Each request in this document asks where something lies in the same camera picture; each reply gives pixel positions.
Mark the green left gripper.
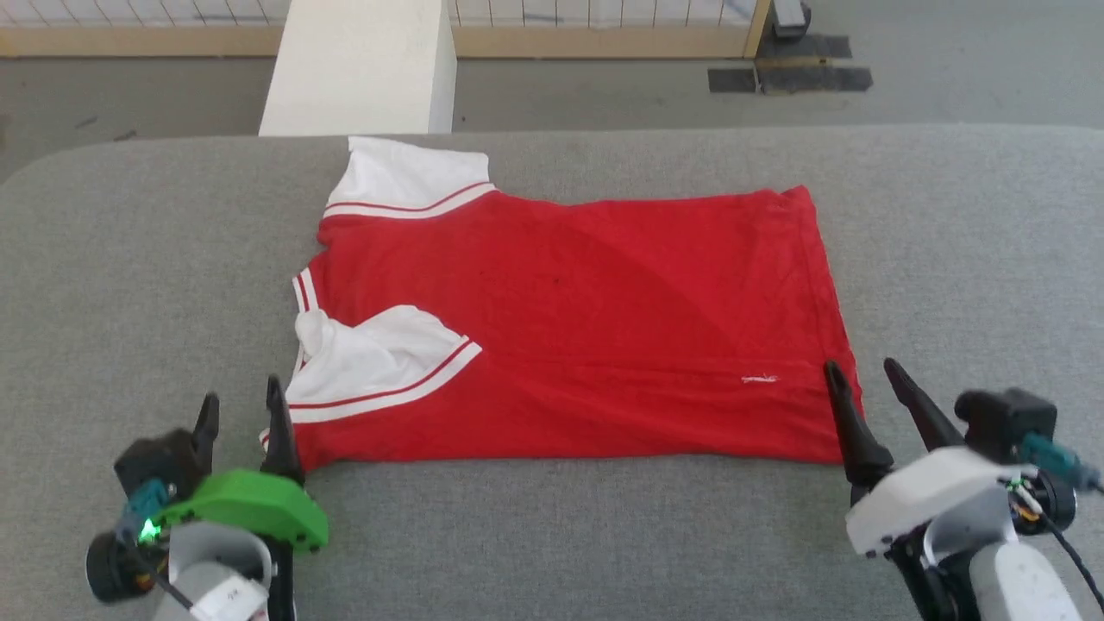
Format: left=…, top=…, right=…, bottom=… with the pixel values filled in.
left=151, top=373, right=329, bottom=553

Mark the grey stand foot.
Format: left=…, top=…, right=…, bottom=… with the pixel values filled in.
left=772, top=0, right=812, bottom=40

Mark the white rectangular block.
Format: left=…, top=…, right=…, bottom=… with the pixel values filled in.
left=259, top=0, right=458, bottom=137

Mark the red and white shirt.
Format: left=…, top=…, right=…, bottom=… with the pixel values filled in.
left=259, top=135, right=863, bottom=474

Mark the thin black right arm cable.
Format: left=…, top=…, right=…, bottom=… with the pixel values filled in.
left=1009, top=487, right=1104, bottom=615

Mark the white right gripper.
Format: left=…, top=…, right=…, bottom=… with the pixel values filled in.
left=824, top=358, right=1036, bottom=557

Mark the long black floor tape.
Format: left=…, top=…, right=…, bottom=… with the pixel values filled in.
left=757, top=34, right=874, bottom=94

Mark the wooden panel edge post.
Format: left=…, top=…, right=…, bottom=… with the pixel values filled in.
left=743, top=0, right=773, bottom=60

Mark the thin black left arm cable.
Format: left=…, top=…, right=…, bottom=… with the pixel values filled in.
left=129, top=535, right=195, bottom=610

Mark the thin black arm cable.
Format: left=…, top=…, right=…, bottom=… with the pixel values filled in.
left=1009, top=487, right=1104, bottom=615
left=129, top=535, right=195, bottom=610

